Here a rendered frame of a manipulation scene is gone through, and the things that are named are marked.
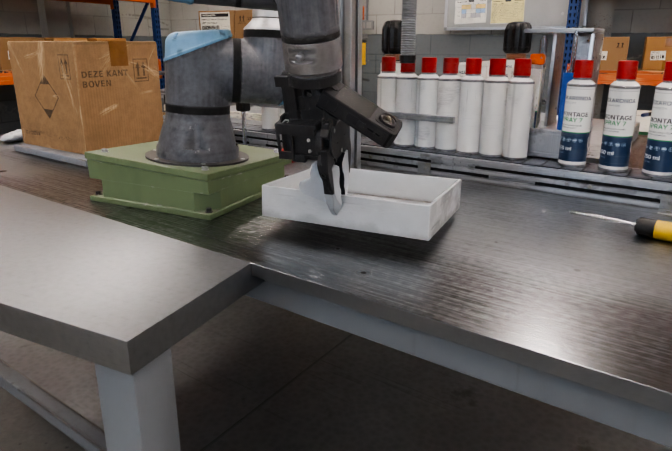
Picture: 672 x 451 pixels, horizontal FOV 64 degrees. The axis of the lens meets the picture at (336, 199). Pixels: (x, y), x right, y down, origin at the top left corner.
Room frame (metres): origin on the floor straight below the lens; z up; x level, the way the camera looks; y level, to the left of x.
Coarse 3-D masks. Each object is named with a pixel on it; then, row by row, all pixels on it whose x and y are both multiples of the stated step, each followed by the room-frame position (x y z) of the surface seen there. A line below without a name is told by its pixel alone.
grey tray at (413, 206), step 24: (264, 192) 0.81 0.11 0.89; (288, 192) 0.79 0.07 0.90; (360, 192) 0.95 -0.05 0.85; (384, 192) 0.93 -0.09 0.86; (408, 192) 0.91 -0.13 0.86; (432, 192) 0.89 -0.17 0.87; (456, 192) 0.85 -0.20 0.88; (288, 216) 0.79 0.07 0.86; (312, 216) 0.77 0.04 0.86; (336, 216) 0.75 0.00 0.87; (360, 216) 0.74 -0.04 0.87; (384, 216) 0.72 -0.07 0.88; (408, 216) 0.71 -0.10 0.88; (432, 216) 0.71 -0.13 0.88
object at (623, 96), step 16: (624, 64) 1.00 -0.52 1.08; (624, 80) 1.00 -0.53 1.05; (608, 96) 1.01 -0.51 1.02; (624, 96) 0.98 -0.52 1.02; (608, 112) 1.00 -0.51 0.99; (624, 112) 0.98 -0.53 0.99; (608, 128) 1.00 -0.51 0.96; (624, 128) 0.98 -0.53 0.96; (608, 144) 0.99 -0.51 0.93; (624, 144) 0.98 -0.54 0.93; (608, 160) 0.99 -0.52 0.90; (624, 160) 0.98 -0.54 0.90
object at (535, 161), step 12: (264, 132) 1.47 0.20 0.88; (372, 144) 1.28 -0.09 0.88; (456, 156) 1.15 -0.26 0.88; (468, 156) 1.14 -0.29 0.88; (480, 156) 1.14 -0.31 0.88; (528, 156) 1.14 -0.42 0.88; (564, 168) 1.02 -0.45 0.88; (576, 168) 1.02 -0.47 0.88; (588, 168) 1.02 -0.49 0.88; (636, 168) 1.02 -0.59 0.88; (660, 180) 0.93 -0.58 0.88
